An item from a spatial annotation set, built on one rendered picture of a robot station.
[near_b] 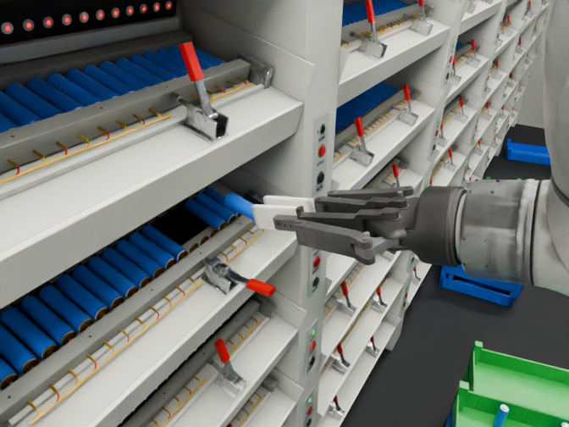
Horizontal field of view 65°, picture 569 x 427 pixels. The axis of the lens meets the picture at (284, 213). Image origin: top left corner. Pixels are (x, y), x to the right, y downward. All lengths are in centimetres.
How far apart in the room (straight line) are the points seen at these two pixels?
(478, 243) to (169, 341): 33
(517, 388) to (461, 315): 59
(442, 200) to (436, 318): 155
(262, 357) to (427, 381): 105
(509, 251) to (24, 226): 36
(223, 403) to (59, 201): 43
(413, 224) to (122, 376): 32
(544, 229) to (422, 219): 9
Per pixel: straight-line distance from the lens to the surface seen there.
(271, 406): 94
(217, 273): 55
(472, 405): 117
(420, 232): 41
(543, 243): 39
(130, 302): 52
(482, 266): 41
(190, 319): 54
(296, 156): 62
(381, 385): 168
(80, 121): 42
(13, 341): 51
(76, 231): 37
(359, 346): 133
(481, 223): 39
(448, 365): 180
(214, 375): 72
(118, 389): 49
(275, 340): 78
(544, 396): 150
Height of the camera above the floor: 131
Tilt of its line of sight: 31 degrees down
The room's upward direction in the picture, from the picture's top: straight up
